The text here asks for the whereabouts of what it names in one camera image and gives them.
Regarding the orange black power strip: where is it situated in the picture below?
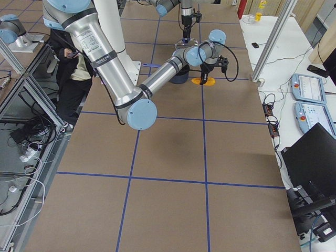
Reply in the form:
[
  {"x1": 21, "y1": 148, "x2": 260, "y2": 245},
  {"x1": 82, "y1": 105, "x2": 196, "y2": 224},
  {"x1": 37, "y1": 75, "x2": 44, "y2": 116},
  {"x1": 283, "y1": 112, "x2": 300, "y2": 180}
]
[{"x1": 262, "y1": 103, "x2": 280, "y2": 139}]

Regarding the yellow cup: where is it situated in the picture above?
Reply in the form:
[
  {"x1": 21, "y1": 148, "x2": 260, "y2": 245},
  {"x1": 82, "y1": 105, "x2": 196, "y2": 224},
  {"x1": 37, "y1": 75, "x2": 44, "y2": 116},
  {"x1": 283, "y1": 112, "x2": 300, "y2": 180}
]
[{"x1": 255, "y1": 12, "x2": 262, "y2": 22}]

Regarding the black smartphone on table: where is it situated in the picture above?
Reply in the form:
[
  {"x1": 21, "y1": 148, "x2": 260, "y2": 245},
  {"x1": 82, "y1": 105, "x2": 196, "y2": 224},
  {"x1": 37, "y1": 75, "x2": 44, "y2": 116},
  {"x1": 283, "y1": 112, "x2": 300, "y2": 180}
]
[{"x1": 307, "y1": 65, "x2": 329, "y2": 78}]

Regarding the far blue teach pendant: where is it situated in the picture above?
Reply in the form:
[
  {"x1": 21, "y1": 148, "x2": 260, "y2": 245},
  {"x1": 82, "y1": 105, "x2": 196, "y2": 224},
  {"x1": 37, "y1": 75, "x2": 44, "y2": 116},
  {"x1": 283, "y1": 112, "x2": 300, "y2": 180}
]
[{"x1": 290, "y1": 73, "x2": 327, "y2": 104}]

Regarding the seated person black hoodie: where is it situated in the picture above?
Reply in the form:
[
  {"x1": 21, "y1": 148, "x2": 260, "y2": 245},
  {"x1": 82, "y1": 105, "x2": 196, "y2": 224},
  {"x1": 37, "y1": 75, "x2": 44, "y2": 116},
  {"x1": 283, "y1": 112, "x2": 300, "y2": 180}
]
[{"x1": 49, "y1": 29, "x2": 94, "y2": 133}]

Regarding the dark blue saucepan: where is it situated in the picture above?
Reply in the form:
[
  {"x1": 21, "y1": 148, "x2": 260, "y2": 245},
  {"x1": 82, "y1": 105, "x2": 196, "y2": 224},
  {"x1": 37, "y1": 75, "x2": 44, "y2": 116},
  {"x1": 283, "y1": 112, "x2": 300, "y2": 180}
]
[{"x1": 143, "y1": 62, "x2": 190, "y2": 85}]

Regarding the white camera stand pillar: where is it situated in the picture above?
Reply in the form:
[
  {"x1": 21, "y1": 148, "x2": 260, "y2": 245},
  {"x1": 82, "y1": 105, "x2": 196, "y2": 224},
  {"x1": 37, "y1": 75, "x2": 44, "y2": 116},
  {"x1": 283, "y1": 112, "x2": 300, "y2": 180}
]
[{"x1": 94, "y1": 0, "x2": 141, "y2": 86}]

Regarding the near blue teach pendant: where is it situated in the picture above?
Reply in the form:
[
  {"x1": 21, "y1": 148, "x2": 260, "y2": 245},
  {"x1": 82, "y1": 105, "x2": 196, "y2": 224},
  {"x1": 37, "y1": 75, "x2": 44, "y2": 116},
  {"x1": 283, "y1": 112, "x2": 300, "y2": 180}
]
[{"x1": 294, "y1": 101, "x2": 335, "y2": 137}]

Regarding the aluminium frame post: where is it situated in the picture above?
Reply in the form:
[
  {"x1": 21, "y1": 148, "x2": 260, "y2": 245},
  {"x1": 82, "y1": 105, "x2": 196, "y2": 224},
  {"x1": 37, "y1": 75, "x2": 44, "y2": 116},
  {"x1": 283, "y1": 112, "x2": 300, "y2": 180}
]
[{"x1": 251, "y1": 0, "x2": 297, "y2": 82}]

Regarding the yellow corn cob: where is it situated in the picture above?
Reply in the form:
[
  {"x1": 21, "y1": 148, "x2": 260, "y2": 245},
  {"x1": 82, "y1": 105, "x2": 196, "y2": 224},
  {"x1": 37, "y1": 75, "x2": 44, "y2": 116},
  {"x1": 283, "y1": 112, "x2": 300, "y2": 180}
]
[{"x1": 191, "y1": 77, "x2": 216, "y2": 86}]

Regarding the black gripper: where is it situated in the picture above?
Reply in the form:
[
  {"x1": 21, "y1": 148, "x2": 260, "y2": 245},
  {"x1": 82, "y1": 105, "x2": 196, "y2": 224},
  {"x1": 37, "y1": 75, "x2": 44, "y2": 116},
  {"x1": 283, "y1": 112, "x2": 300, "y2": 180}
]
[
  {"x1": 199, "y1": 62, "x2": 219, "y2": 85},
  {"x1": 181, "y1": 14, "x2": 193, "y2": 39}
]

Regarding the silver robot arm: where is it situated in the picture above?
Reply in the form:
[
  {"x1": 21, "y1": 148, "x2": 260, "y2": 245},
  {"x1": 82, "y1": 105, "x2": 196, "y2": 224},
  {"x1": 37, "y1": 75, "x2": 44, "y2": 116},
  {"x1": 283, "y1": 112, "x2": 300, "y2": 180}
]
[
  {"x1": 145, "y1": 0, "x2": 194, "y2": 43},
  {"x1": 43, "y1": 1, "x2": 226, "y2": 130}
]

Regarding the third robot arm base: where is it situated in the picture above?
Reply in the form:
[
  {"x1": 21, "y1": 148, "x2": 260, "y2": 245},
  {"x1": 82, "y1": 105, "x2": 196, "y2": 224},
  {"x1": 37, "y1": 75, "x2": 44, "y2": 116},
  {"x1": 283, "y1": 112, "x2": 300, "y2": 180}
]
[{"x1": 1, "y1": 14, "x2": 45, "y2": 53}]

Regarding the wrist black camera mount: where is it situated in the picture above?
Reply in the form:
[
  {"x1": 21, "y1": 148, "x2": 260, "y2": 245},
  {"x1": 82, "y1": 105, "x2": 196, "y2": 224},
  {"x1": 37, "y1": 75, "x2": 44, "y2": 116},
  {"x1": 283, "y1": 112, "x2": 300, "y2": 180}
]
[
  {"x1": 191, "y1": 11, "x2": 202, "y2": 23},
  {"x1": 217, "y1": 55, "x2": 228, "y2": 74}
]

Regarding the glass pot lid blue knob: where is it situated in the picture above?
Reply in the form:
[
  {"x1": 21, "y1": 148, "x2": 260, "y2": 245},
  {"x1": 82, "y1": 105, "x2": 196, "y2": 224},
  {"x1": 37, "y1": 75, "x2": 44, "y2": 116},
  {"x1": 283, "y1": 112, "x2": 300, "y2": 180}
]
[{"x1": 175, "y1": 38, "x2": 198, "y2": 50}]

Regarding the blue teach pendant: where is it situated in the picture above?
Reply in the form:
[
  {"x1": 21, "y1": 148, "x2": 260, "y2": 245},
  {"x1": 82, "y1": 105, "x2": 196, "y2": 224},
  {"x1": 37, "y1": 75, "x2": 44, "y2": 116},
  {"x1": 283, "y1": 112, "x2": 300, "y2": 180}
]
[
  {"x1": 290, "y1": 73, "x2": 327, "y2": 104},
  {"x1": 294, "y1": 101, "x2": 335, "y2": 137}
]

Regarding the black laptop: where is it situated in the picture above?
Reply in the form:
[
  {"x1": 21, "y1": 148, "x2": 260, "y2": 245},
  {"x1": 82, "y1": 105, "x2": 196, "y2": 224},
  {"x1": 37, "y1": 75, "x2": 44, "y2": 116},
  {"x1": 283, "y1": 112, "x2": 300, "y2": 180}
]
[{"x1": 281, "y1": 123, "x2": 335, "y2": 196}]

